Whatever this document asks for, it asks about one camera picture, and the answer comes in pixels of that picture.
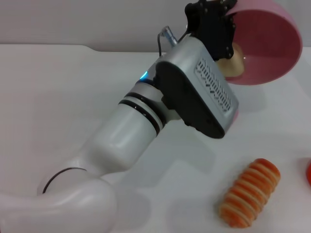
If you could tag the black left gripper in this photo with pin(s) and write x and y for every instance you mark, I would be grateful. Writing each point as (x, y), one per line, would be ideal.
(211, 26)

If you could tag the beige toy potato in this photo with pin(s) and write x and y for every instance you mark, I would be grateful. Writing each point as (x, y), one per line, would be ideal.
(232, 64)

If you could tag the pink bowl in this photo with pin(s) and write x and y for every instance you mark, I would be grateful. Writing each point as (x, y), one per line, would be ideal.
(269, 46)

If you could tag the pink peach shaped bun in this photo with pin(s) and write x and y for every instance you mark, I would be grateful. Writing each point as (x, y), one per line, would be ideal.
(236, 116)

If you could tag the orange striped bread loaf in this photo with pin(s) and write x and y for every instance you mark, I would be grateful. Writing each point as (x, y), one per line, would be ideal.
(250, 193)

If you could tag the red round object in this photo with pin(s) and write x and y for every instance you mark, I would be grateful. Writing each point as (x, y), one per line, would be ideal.
(308, 172)

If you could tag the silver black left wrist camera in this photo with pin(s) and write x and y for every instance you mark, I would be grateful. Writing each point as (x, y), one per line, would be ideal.
(201, 89)

